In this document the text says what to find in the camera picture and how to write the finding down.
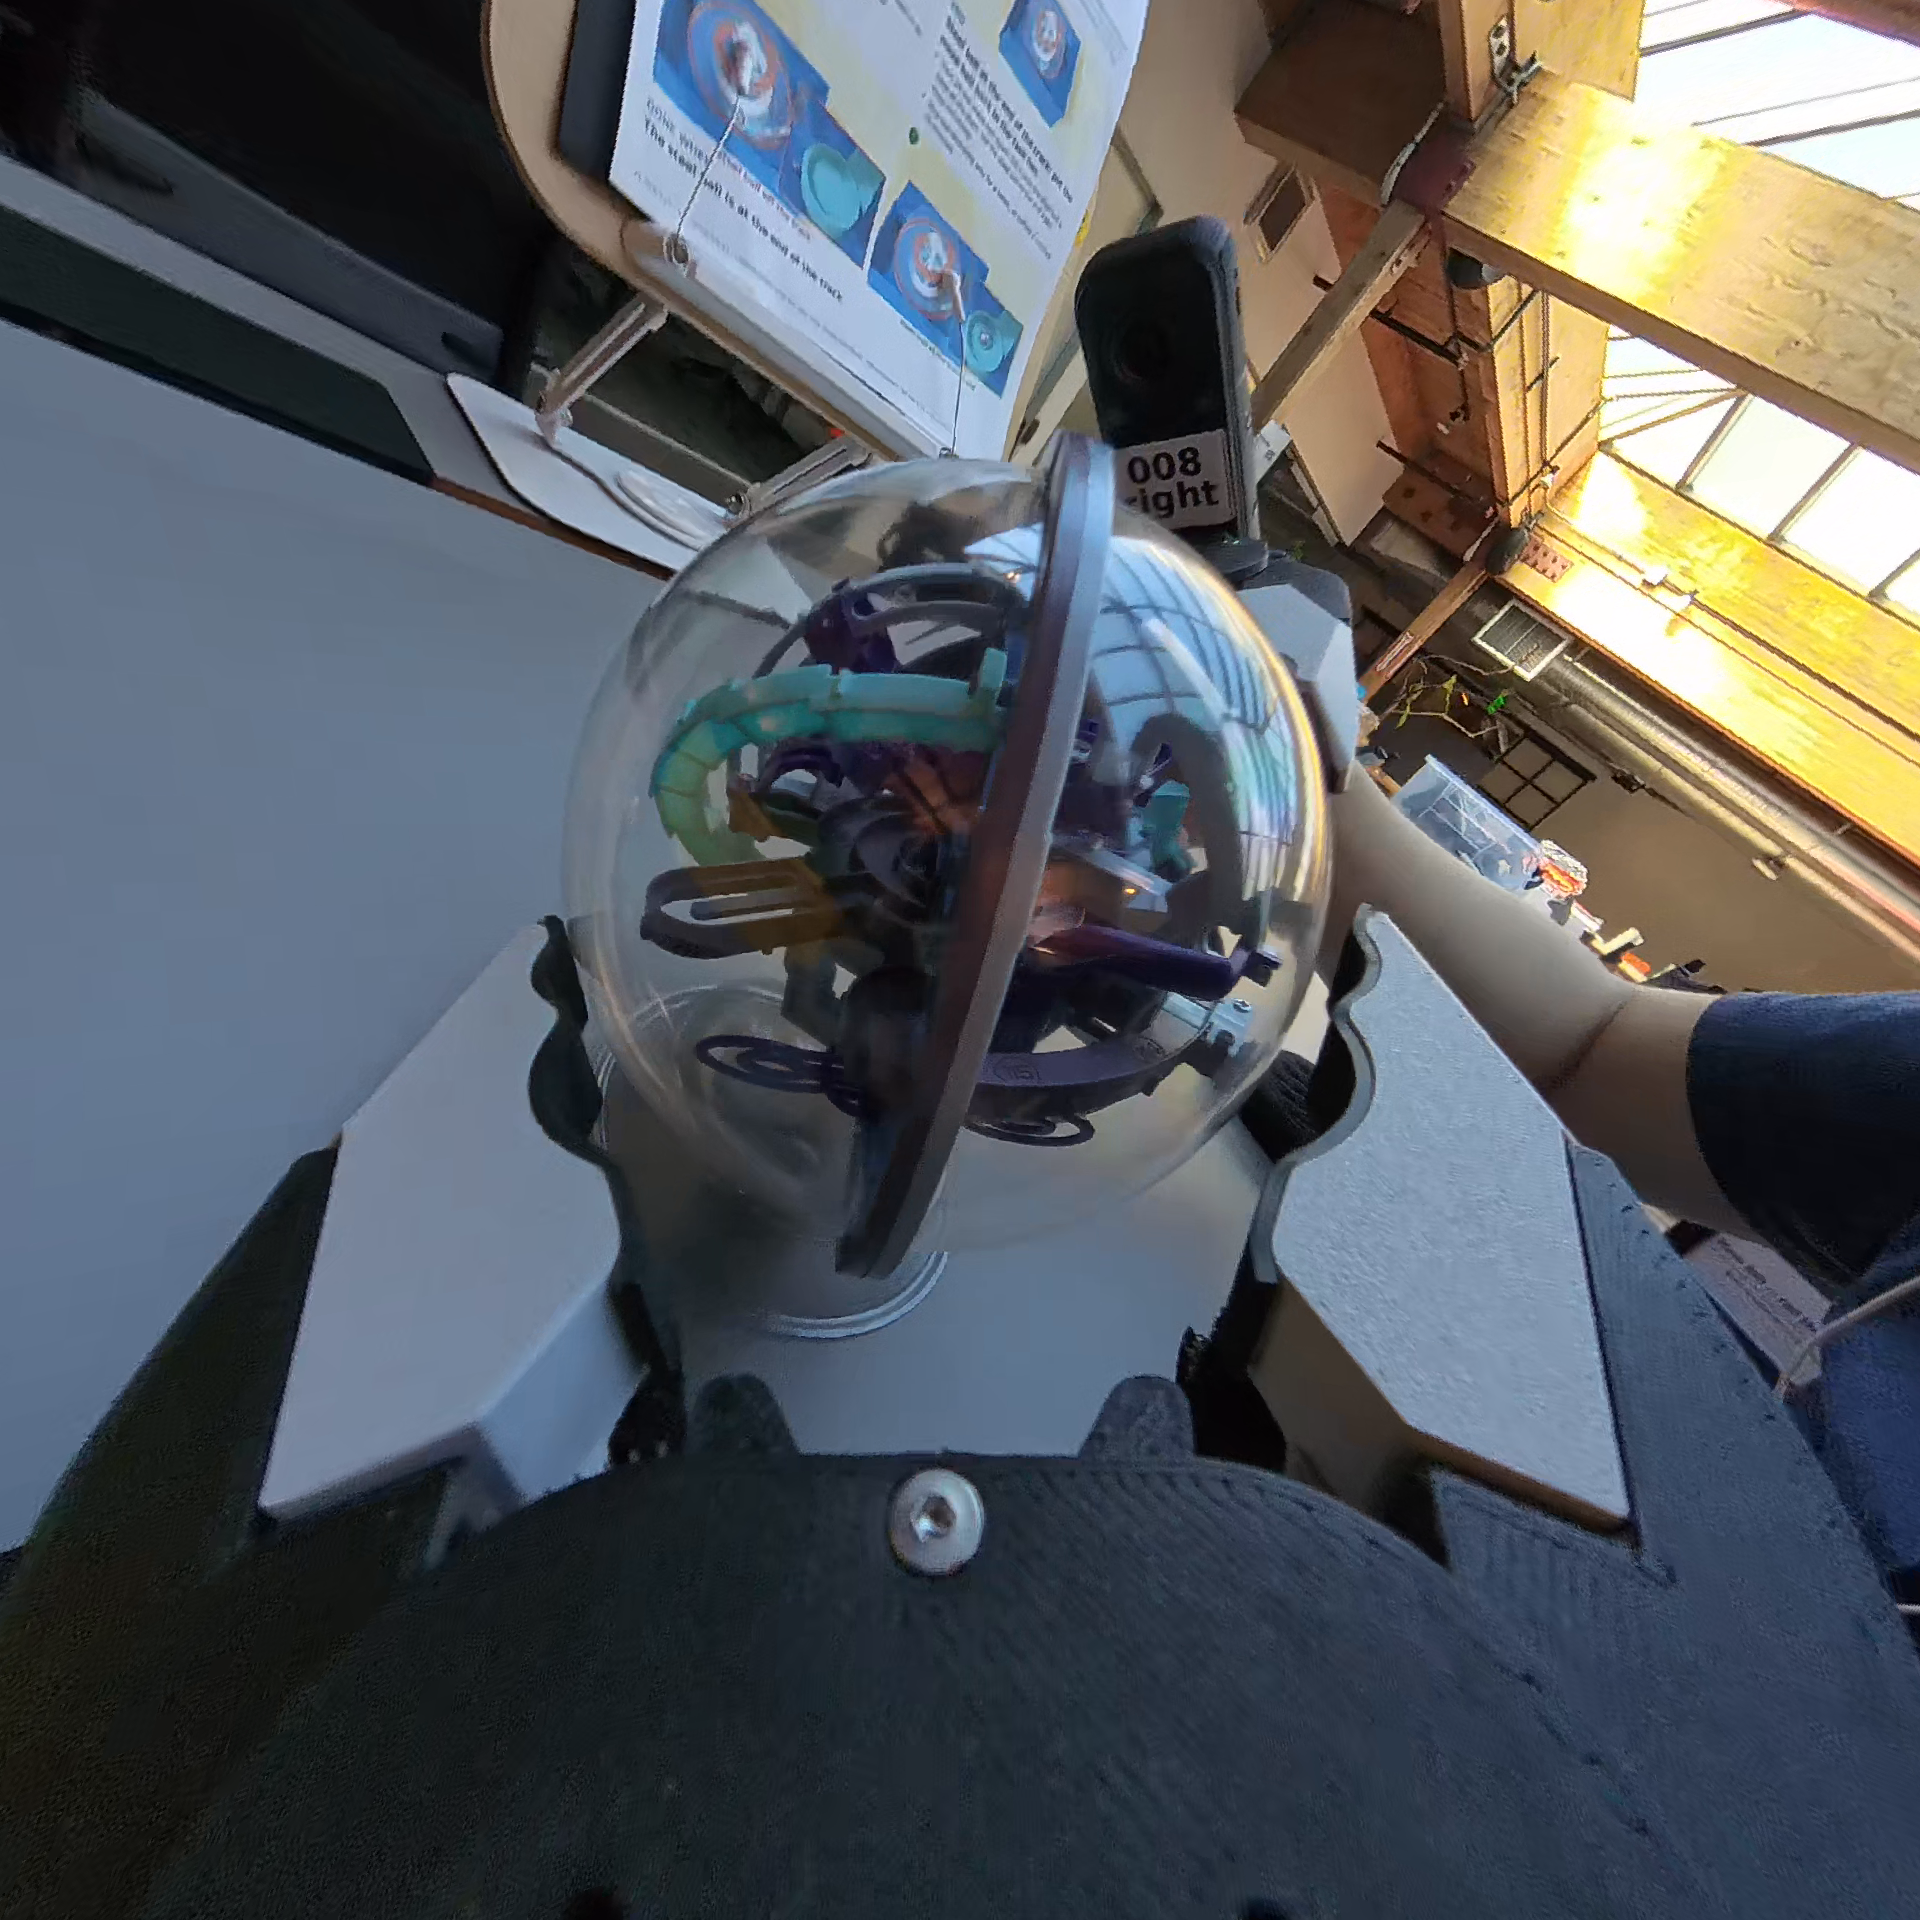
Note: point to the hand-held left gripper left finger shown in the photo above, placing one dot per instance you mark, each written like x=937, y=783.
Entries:
x=450, y=1276

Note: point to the printed instruction sheet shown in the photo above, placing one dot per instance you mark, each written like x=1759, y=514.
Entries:
x=885, y=182

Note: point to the clear plastic maze ball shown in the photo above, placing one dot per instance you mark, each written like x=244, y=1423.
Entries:
x=931, y=839

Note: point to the clear plastic storage box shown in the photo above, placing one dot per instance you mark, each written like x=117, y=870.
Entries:
x=1464, y=819

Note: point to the dark grey case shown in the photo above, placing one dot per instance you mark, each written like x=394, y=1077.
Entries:
x=255, y=301

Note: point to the clear round ball stand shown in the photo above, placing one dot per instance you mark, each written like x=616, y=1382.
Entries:
x=885, y=1301

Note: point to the white wall vent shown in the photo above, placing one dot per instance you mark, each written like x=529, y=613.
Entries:
x=1523, y=641

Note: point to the instruction sheet on stand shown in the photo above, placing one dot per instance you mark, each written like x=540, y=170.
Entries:
x=547, y=166

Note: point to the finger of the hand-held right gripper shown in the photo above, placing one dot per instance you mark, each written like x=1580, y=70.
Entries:
x=1320, y=662

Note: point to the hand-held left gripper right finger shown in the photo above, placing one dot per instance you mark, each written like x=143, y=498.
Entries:
x=1441, y=1276

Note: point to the person's right forearm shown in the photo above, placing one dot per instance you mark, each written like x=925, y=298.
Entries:
x=1499, y=961

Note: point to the person's dark blue clothing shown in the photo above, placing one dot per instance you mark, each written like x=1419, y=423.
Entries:
x=1874, y=1426

